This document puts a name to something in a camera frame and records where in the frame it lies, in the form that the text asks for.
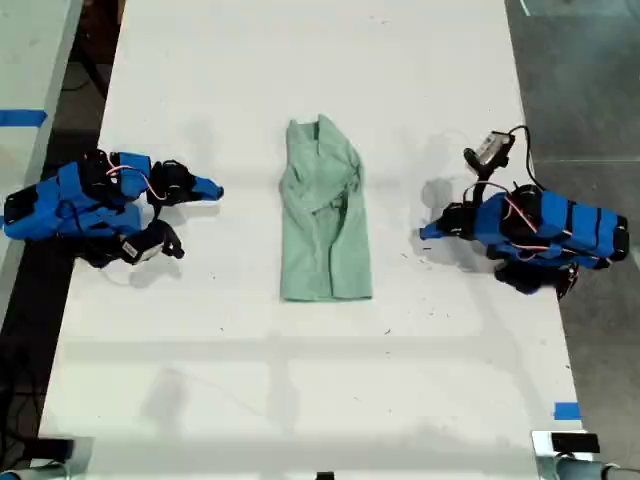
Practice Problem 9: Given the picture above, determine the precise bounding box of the pale green T-shirt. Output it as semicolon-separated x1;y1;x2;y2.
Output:
278;113;375;303

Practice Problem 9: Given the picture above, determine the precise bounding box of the long blue tape strip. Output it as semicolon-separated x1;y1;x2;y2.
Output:
0;108;49;127

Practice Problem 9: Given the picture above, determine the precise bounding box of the white side table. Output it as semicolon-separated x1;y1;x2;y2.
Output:
0;0;85;321

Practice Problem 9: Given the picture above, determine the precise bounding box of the red white servo wire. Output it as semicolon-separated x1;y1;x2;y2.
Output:
502;196;542;234
107;153;166;205

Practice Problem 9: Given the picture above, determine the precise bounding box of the black camera stalk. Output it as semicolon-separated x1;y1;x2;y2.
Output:
143;204;175;236
469;164;502;206

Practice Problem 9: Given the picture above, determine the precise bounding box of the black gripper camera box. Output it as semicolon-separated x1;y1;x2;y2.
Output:
463;130;516;174
117;227;186;266

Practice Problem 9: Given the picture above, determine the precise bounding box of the black camera cable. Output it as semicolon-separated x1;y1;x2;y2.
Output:
508;124;540;190

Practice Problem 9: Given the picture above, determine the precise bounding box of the black floor cable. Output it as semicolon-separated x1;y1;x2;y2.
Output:
0;344;51;441

